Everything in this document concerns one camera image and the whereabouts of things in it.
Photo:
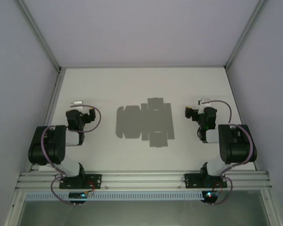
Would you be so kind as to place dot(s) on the black controller board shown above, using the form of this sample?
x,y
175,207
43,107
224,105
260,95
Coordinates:
x,y
210,195
77,195

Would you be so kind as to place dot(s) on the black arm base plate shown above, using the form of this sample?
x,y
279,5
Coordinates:
x,y
95,177
191,179

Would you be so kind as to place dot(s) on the aluminium table side rail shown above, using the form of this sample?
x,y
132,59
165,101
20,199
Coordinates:
x,y
53,94

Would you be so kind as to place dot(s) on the aluminium lower frame leg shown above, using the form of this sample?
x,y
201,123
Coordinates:
x,y
14,209
271,209

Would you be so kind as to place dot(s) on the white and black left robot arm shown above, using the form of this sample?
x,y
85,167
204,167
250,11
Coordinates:
x,y
47,146

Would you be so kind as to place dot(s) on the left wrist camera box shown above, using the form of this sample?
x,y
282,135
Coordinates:
x,y
76,103

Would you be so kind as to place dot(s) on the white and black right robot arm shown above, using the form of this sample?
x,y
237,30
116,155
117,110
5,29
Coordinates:
x,y
238,146

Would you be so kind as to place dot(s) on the grey cardboard box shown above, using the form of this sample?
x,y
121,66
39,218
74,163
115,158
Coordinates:
x,y
132,122

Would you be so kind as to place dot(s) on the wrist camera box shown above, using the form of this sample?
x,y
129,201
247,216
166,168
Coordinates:
x,y
204,102
76,103

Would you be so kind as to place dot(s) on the aluminium frame post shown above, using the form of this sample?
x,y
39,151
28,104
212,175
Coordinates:
x,y
40,35
243,35

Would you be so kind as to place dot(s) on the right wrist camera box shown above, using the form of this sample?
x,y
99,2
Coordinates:
x,y
204,102

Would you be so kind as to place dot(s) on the aluminium mounting rail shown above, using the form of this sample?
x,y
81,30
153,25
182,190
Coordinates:
x,y
141,180

